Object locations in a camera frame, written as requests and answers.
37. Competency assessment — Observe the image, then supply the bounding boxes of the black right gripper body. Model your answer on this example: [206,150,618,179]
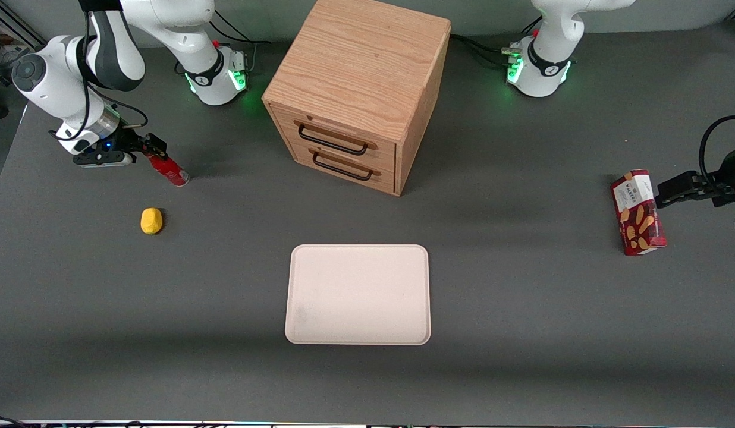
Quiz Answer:
[99,126,149,158]

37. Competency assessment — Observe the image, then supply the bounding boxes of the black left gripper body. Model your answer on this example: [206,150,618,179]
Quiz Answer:
[708,144,735,209]

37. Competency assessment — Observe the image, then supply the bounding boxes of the red coke bottle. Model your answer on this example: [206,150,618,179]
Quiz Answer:
[146,152,190,187]

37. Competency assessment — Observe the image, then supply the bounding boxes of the beige plastic tray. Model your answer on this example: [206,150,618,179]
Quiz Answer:
[284,244,432,346]

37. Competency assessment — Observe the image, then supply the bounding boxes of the red cookie box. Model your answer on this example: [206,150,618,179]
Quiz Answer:
[610,169,668,256]

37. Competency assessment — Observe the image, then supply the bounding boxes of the yellow lemon toy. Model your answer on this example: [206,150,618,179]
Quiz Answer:
[140,207,164,235]

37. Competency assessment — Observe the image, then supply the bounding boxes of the wooden two-drawer cabinet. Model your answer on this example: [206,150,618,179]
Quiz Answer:
[262,0,452,197]

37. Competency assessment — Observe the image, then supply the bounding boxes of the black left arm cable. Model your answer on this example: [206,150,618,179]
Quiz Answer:
[698,115,735,186]

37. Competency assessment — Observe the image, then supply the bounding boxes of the black right base cables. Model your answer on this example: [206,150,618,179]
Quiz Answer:
[208,12,273,78]

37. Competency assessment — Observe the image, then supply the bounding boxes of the black base cables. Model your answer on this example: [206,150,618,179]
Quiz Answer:
[208,12,273,78]
[450,18,544,70]

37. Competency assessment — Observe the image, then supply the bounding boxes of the metal frame rail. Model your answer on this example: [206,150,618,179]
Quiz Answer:
[0,0,44,48]

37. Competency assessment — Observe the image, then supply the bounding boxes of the long black drawer handle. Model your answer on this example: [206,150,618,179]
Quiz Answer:
[297,123,369,156]

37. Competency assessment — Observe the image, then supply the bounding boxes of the short black drawer handle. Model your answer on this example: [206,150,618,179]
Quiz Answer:
[312,152,374,181]

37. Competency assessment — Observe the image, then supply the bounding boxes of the black left base cables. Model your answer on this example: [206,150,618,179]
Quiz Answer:
[450,18,544,70]

